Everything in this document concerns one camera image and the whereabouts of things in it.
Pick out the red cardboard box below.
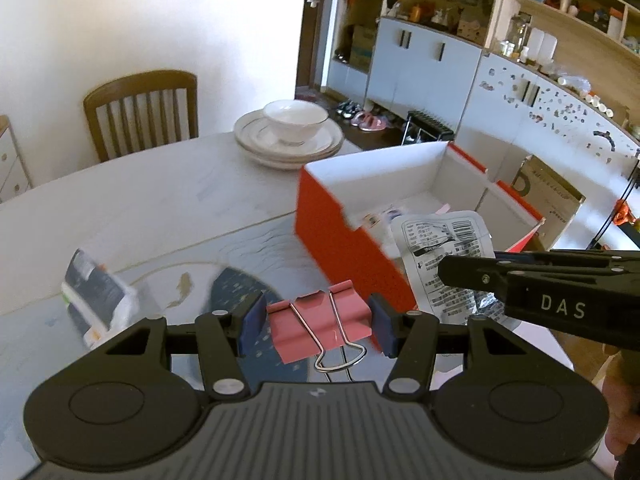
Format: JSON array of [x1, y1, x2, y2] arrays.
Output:
[[294, 141, 546, 331]]

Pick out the dark wooden door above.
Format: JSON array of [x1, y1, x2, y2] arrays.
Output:
[[295, 0, 341, 91]]

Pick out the white plate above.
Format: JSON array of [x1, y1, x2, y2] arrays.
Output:
[[237, 135, 346, 171], [234, 109, 345, 157]]

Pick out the pink binder clip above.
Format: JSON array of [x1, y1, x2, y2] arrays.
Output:
[[266, 282, 373, 372]]

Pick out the person's right hand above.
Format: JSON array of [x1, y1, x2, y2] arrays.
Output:
[[602, 375, 640, 461]]

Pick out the white plastic containers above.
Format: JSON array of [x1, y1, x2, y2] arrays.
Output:
[[525, 27, 558, 61]]

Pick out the large brown cardboard box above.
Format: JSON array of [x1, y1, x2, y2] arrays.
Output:
[[510, 155, 586, 251]]

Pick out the white wrapper black print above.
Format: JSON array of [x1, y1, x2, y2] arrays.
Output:
[[390, 210, 506, 328]]

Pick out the dark blue tissue pack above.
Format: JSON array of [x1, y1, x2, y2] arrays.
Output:
[[61, 248, 140, 348]]

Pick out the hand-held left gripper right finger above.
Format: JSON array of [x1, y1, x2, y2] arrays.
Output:
[[368, 292, 533, 403]]

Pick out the white blue-print packet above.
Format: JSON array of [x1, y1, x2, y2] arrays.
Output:
[[361, 206, 403, 230]]

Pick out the grey wall cabinet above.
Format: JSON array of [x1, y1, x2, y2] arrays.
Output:
[[325, 0, 640, 251]]

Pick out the cardboard box green print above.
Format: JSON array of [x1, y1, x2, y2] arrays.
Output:
[[350, 25, 378, 66]]

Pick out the white bowl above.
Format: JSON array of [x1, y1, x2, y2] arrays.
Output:
[[262, 100, 330, 147]]

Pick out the white table desktop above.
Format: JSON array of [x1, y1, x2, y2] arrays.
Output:
[[0, 132, 621, 396]]

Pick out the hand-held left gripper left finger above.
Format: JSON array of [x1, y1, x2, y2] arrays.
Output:
[[102, 291, 268, 403]]

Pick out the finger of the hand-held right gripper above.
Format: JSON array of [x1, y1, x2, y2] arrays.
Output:
[[438, 255, 640, 356], [495, 249, 640, 271]]

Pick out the pink shoes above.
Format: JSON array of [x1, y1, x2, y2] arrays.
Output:
[[352, 112, 391, 131]]

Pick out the white wooden sideboard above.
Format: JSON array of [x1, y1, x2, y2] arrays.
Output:
[[0, 115, 33, 203]]

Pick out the black wire rack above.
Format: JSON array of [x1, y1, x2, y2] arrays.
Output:
[[402, 110, 456, 146]]

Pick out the wooden chair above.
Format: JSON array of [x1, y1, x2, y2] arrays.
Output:
[[83, 70, 199, 162]]

